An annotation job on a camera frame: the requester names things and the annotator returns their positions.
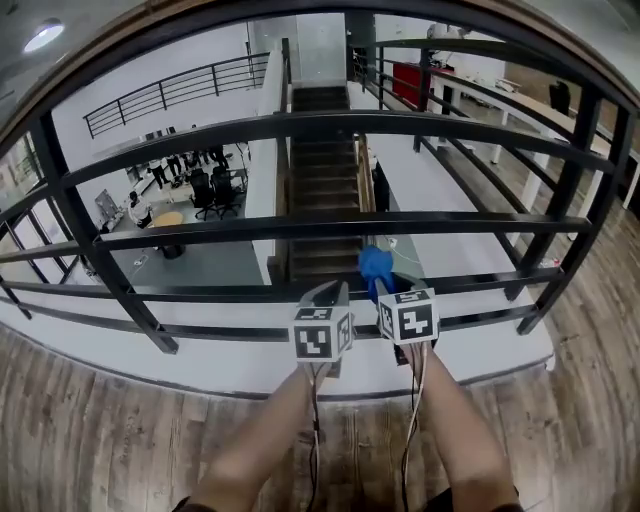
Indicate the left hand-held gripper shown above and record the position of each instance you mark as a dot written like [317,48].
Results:
[312,340]

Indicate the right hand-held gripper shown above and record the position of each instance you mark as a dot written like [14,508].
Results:
[407,320]

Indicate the blue cloth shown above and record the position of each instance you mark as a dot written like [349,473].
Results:
[375,262]

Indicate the wooden railing with black bars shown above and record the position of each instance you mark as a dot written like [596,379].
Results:
[325,123]

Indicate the person's left forearm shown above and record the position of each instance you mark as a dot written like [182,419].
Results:
[260,440]

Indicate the person's right forearm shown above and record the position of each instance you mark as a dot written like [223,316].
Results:
[460,430]

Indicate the black railing with wooden handrail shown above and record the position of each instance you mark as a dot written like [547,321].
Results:
[424,100]

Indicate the dark wooden staircase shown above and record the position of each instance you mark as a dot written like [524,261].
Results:
[322,165]

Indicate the black office chair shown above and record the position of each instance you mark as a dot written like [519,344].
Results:
[560,97]
[201,192]
[226,190]

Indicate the round wooden table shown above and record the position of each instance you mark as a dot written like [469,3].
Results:
[167,219]

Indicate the red table cover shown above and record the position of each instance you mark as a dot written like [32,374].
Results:
[407,82]

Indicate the long wooden table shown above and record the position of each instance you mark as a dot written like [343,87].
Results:
[545,117]

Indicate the person's black shirt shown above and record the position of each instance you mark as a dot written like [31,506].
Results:
[475,504]

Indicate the grey leaning board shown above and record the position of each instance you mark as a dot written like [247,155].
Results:
[107,207]

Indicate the glass entrance doors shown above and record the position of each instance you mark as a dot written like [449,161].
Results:
[45,235]

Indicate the dome ceiling lamp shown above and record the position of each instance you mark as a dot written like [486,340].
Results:
[44,36]

